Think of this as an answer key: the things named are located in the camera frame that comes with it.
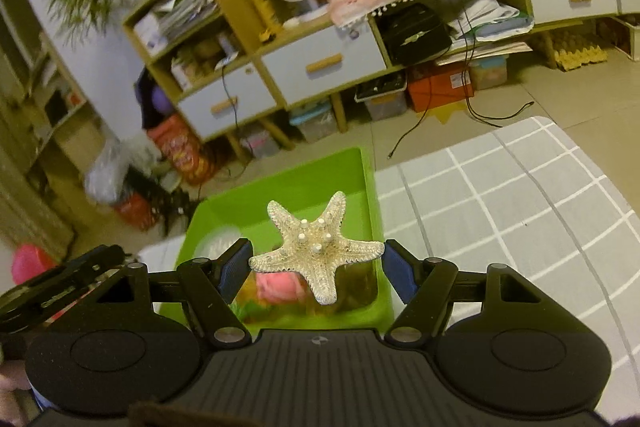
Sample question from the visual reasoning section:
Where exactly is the black lidded storage box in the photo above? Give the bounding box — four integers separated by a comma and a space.
355, 72, 408, 120

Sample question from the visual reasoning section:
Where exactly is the black bag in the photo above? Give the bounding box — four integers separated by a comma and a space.
375, 3, 453, 66

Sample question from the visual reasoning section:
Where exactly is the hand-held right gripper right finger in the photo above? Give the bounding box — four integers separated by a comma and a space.
382, 238, 548, 350

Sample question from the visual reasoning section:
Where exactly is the clear cotton swab container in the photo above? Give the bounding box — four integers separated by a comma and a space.
194, 224, 243, 260

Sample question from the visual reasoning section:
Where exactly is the pale starfish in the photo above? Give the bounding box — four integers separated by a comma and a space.
248, 191, 386, 306

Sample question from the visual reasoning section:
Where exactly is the yellow egg carton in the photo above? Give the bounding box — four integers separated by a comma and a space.
555, 44, 608, 72

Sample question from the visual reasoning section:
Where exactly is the tall wooden cabinet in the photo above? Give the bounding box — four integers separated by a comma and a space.
122, 0, 396, 148

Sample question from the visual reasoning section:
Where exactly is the clear storage box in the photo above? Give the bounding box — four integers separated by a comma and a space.
240, 127, 281, 160

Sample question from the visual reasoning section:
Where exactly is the red printed bag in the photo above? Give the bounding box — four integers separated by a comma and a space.
147, 114, 213, 185

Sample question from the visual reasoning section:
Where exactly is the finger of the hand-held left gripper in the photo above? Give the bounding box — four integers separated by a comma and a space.
65, 245, 126, 280

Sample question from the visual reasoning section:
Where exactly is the purple ball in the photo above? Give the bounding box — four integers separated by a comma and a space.
150, 87, 176, 115

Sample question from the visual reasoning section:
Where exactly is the wooden side shelf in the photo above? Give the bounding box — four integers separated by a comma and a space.
0, 0, 101, 248

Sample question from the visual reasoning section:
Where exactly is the blue lidded storage box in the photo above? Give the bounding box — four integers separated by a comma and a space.
290, 102, 338, 142

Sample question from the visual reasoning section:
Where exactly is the low wooden cabinet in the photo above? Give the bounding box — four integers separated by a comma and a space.
367, 0, 640, 72

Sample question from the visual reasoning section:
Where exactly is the green plastic bin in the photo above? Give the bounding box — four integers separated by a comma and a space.
175, 147, 396, 333

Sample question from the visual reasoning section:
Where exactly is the black cable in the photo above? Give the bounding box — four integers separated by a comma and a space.
387, 102, 533, 158

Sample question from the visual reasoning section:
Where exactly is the clear plastic bag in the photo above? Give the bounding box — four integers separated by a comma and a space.
82, 139, 131, 205

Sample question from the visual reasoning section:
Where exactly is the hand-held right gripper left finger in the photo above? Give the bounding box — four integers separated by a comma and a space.
90, 237, 253, 350

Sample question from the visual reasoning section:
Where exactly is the orange cardboard box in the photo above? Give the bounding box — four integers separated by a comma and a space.
406, 62, 475, 112

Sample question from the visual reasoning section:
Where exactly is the pink pig toy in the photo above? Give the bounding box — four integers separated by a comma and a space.
255, 271, 307, 306

